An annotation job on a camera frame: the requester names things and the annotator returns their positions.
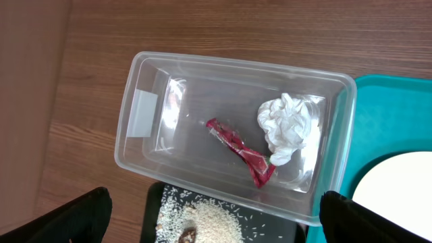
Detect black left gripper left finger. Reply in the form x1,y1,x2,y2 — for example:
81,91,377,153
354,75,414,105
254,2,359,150
1,187,113,243

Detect clear plastic waste bin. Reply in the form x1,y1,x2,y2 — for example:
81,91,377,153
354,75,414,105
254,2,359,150
114,52,357,226

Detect large pink plate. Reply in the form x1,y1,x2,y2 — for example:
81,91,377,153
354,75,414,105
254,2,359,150
353,151,431,240

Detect black tray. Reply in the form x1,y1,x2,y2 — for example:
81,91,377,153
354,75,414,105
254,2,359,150
140,182,306,243

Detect red snack wrapper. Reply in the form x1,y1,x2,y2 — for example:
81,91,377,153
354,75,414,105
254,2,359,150
206,118,276,188

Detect white napkin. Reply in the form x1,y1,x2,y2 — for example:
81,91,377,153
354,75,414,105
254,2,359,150
257,93,322,167

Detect rice and food scraps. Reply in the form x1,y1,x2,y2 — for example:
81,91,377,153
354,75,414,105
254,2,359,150
155,185,290,243

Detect teal serving tray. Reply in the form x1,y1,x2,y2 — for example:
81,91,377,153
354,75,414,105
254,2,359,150
306,74,432,243

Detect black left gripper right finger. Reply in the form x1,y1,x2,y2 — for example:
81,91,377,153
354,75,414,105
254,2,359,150
319,191,429,243

